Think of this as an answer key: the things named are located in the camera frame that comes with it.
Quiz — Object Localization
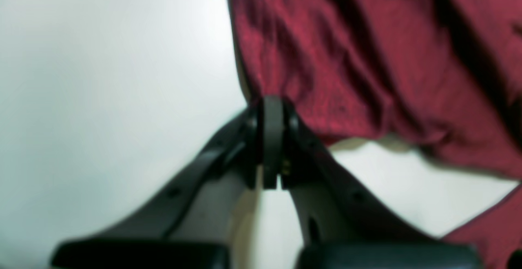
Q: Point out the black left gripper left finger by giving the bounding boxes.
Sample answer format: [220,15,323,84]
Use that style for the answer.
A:
[51,106,261,269]

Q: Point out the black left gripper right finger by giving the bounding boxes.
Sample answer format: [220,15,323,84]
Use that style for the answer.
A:
[263,96,483,269]

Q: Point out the dark red long-sleeve t-shirt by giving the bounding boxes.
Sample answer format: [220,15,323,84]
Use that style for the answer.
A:
[222,0,522,269]

